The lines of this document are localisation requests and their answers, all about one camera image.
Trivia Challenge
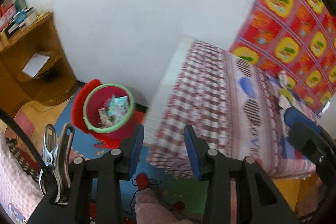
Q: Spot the teal snack wrapper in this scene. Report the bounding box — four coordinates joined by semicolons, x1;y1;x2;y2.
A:
106;95;129;124

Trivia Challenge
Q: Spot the colourful foam floor mat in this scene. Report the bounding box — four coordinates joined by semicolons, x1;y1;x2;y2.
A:
52;87;211;222

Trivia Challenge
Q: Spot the red bin with green rim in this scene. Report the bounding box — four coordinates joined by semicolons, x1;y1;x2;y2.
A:
83;84;135;135

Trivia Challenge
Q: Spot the checkered red bed sheet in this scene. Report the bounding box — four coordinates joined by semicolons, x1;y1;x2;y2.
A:
145;38;315;179

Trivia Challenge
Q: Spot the metal spring clip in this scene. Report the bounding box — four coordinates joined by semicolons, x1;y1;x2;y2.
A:
39;123;75;205

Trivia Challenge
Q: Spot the wooden bedside cabinet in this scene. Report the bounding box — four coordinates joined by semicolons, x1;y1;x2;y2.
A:
1;12;78;117

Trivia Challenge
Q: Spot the white paper sheet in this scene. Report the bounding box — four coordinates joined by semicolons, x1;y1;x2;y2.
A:
22;53;51;78

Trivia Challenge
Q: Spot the black cable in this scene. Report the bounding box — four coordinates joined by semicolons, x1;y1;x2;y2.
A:
0;108;57;188

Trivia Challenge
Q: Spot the red floral wall covering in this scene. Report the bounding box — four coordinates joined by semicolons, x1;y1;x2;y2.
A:
230;0;335;112

